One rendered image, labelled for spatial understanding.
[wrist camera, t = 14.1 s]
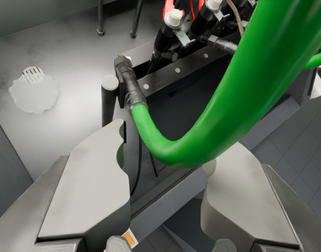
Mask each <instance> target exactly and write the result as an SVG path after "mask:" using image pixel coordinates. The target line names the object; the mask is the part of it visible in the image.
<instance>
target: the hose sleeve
mask: <svg viewBox="0 0 321 252"><path fill-rule="evenodd" d="M117 68H119V69H120V72H121V75H122V78H123V81H124V100H125V103H126V107H127V108H128V111H129V114H130V115H131V116H132V117H133V115H132V109H133V108H134V107H135V106H137V105H144V106H145V107H146V108H147V110H148V111H149V107H148V104H147V101H146V98H145V96H144V94H143V92H142V90H141V88H140V86H139V83H138V81H137V79H136V75H135V73H134V71H133V69H132V67H131V65H130V64H128V63H125V62H124V63H121V64H119V65H118V66H117Z"/></svg>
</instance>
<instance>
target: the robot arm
mask: <svg viewBox="0 0 321 252"><path fill-rule="evenodd" d="M126 143H127V131H126V119H121V118H118V119H116V120H114V121H112V122H111V123H109V124H107V125H106V126H104V127H103V128H101V129H99V130H98V131H96V132H95V133H93V134H91V135H90V136H88V137H87V138H86V139H84V140H83V141H82V142H80V143H79V144H78V145H77V146H76V147H75V148H74V149H73V150H72V151H71V152H70V153H69V154H68V155H61V156H60V157H59V158H58V159H57V160H56V161H55V162H54V163H53V164H52V165H51V166H50V167H49V168H48V169H47V170H46V171H45V172H44V173H43V174H42V175H41V176H40V177H39V178H38V179H37V180H36V181H35V182H34V183H33V184H32V185H31V186H30V187H29V188H28V189H27V190H26V191H25V192H24V193H23V194H22V195H21V196H20V197H19V198H18V199H17V200H16V201H15V202H14V203H13V204H12V205H11V206H10V207H9V208H8V209H7V211H6V212H5V213H4V214H3V215H2V216H1V218H0V252H103V251H104V250H105V249H106V252H133V250H132V248H131V246H130V244H129V243H128V241H127V239H126V238H125V237H124V236H122V235H123V234H124V233H125V232H126V231H127V230H128V229H129V227H130V224H131V217H130V187H129V177H128V175H127V174H126V173H125V172H124V171H123V170H122V168H123V167H124V144H126ZM203 170H204V171H205V173H206V174H207V176H208V179H207V182H206V186H205V190H204V194H203V199H202V203H201V209H200V226H201V229H202V231H203V232H204V233H205V234H206V235H207V236H208V237H209V238H210V239H211V240H213V241H214V244H215V245H214V247H213V250H212V252H321V217H320V216H319V215H318V214H317V213H316V212H315V211H314V210H313V209H312V208H311V207H310V206H309V205H308V204H307V203H306V202H305V201H304V200H303V199H302V198H301V197H300V196H299V195H298V194H297V193H296V192H295V191H294V190H293V189H292V188H291V187H290V186H289V185H288V184H287V183H286V182H285V181H284V180H283V179H282V178H281V177H280V176H279V175H278V173H277V172H276V171H275V170H274V169H273V168H272V167H271V166H270V165H268V164H261V163H260V161H259V160H258V159H257V158H256V157H255V156H254V155H253V154H252V153H251V152H250V151H249V150H248V149H246V148H245V147H244V146H243V145H242V144H240V143H239V142H236V143H235V144H234V145H233V146H231V147H230V148H229V149H227V150H226V151H225V152H224V153H222V154H221V155H220V156H218V157H217V158H215V159H213V160H211V161H209V162H207V163H205V164H203Z"/></svg>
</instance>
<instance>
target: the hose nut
mask: <svg viewBox="0 0 321 252"><path fill-rule="evenodd" d="M121 63H128V64H129V65H130V66H131V67H133V65H132V63H131V60H130V59H129V58H127V57H125V56H123V55H121V56H119V57H117V58H115V59H114V70H115V72H116V68H117V67H118V65H119V64H121Z"/></svg>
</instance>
